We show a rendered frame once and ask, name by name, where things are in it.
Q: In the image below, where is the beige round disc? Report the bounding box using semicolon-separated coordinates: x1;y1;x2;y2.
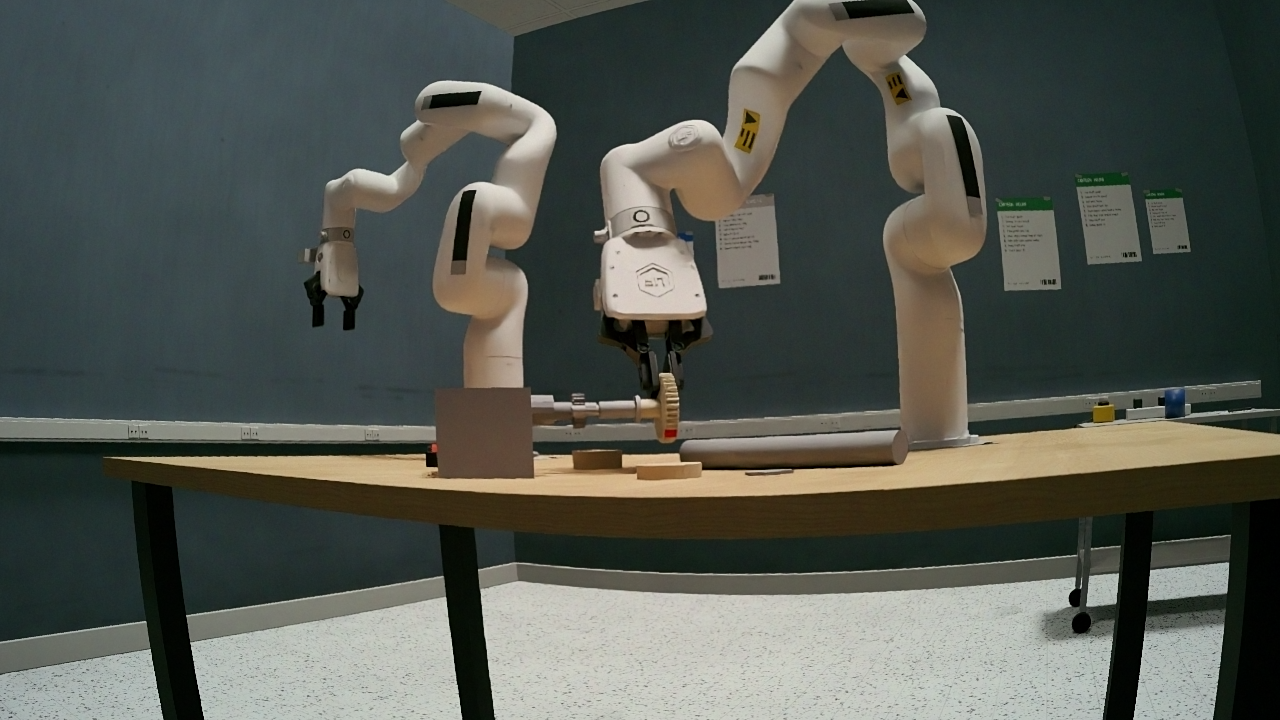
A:
636;462;701;480

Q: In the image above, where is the white gear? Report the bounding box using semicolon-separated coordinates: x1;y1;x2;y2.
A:
571;373;678;443

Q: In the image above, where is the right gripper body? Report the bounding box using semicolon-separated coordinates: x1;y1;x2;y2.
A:
314;241;358;299

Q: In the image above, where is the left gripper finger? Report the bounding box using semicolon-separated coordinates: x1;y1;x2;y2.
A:
596;311;660;398
663;316;713;392

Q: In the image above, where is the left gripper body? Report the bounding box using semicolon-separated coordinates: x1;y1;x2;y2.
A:
600;227;707;340

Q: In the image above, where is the tan wooden disc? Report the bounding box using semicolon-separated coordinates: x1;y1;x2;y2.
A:
572;450;623;470

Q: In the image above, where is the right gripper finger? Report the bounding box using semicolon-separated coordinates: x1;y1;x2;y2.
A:
305;272;326;327
340;284;364;331

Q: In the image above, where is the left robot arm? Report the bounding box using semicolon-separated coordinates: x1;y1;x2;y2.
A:
593;0;987;448

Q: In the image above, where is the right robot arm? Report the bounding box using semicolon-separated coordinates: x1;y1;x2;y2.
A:
297;81;556;388

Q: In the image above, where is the red flat screwdriver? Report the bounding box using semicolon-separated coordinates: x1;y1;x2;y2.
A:
428;445;543;457

